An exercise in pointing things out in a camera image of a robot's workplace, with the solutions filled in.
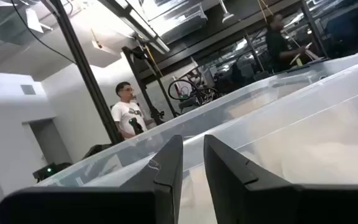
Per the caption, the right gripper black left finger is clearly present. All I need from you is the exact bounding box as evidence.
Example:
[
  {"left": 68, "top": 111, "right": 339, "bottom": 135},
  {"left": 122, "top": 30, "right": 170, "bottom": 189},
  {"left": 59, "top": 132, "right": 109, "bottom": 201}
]
[{"left": 0, "top": 134, "right": 185, "bottom": 224}]

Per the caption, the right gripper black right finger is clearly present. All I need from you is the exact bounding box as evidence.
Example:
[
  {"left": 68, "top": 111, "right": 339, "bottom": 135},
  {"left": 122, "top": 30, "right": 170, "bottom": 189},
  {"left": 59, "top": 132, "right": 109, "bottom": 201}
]
[{"left": 203, "top": 134, "right": 358, "bottom": 224}]

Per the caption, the black device green light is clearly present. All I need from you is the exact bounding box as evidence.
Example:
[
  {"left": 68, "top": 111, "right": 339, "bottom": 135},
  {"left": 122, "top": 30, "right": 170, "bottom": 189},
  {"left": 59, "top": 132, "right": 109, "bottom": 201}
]
[{"left": 32, "top": 161, "right": 73, "bottom": 183}]

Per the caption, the person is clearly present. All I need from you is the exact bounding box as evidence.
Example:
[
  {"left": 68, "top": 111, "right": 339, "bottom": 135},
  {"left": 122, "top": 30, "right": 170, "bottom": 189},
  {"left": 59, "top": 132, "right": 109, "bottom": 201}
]
[
  {"left": 110, "top": 81, "right": 155, "bottom": 141},
  {"left": 264, "top": 12, "right": 316, "bottom": 74}
]

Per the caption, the clear plastic storage bin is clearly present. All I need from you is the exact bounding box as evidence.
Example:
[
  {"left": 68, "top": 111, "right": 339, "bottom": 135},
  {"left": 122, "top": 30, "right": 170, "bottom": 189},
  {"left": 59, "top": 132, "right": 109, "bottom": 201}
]
[{"left": 35, "top": 49, "right": 358, "bottom": 224}]

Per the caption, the black bicycle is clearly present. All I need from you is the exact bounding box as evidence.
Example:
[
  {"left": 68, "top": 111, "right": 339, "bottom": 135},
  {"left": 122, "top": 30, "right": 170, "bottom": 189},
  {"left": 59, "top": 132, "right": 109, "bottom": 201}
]
[{"left": 167, "top": 79, "right": 220, "bottom": 110}]

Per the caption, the black aluminium rig frame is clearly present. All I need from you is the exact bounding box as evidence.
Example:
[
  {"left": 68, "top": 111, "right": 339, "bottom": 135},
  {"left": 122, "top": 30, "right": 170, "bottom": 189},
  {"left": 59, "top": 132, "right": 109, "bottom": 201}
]
[{"left": 47, "top": 0, "right": 124, "bottom": 146}]

